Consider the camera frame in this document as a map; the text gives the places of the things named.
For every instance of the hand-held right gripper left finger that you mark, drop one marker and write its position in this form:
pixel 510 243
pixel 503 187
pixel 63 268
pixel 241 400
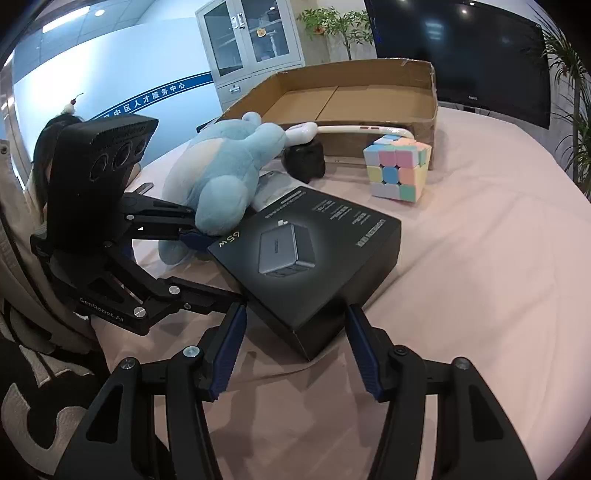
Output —
pixel 228 350

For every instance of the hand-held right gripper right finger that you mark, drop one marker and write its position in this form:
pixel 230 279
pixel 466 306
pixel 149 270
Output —
pixel 364 350

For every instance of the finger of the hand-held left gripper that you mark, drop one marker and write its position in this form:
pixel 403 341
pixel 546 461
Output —
pixel 203 295
pixel 194 240

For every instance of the blue plush toy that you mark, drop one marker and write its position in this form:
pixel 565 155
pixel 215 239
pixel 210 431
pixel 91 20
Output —
pixel 221 184

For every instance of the black charger box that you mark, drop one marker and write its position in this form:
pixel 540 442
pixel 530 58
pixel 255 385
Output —
pixel 314 258

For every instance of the black rubber air blower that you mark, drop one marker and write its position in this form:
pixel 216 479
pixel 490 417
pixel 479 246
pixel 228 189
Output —
pixel 302 161

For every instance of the pastel puzzle cube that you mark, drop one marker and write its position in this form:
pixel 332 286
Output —
pixel 397 168

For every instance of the clear phone case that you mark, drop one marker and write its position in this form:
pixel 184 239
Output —
pixel 360 129

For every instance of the brown cardboard box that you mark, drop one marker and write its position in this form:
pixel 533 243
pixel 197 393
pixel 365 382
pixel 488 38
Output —
pixel 364 99

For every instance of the grey flat packet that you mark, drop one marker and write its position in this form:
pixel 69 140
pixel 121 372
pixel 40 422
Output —
pixel 277 191

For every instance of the person's beige and black jacket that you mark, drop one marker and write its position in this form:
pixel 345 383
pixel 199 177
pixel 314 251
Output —
pixel 27 286

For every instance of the white glass-door cabinet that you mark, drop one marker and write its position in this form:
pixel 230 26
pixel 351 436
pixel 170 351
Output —
pixel 240 41

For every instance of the small green potted plant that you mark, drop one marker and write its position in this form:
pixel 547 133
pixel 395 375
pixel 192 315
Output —
pixel 332 23

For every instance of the black television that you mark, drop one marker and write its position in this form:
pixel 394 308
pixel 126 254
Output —
pixel 461 55

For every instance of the tall green leafy plant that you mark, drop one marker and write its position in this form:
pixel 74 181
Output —
pixel 577 69

